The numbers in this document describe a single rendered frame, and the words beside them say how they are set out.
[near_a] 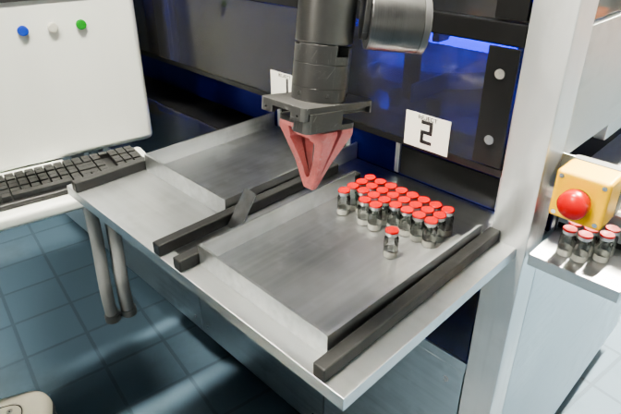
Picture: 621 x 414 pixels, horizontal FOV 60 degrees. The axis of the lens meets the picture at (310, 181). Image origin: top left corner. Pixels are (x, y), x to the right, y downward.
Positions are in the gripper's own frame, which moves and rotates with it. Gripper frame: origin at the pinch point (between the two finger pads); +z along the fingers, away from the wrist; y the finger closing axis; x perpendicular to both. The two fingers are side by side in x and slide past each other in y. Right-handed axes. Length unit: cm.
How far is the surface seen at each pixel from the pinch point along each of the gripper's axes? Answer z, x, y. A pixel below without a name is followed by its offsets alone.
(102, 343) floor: 103, 116, 27
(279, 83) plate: 0, 44, 35
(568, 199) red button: 3.5, -16.6, 32.2
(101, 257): 61, 100, 21
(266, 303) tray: 18.8, 6.0, 0.5
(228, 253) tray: 19.4, 20.3, 5.2
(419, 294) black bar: 16.7, -6.8, 15.5
